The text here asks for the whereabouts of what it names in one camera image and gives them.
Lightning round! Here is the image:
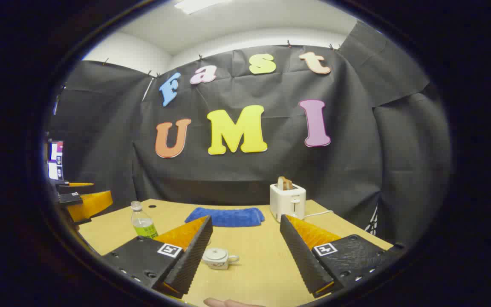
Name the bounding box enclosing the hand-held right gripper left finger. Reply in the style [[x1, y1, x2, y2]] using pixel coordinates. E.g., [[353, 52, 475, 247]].
[[101, 215, 213, 299]]

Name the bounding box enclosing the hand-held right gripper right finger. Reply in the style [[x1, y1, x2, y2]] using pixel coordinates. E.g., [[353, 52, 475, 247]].
[[280, 214, 406, 298]]

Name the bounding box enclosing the green label water bottle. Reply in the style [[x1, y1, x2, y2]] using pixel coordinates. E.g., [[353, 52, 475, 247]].
[[130, 201, 159, 238]]

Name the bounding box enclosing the computer monitor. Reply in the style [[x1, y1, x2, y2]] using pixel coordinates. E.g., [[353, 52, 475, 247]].
[[47, 140, 64, 180]]

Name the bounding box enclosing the blue towel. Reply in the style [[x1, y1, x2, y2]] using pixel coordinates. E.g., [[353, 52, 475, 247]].
[[185, 207, 266, 227]]

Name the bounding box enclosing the white toaster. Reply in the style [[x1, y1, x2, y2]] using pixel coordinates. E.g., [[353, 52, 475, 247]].
[[270, 182, 307, 223]]

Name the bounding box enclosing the ceiling light panel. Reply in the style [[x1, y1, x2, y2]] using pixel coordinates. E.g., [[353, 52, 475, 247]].
[[174, 0, 232, 14]]

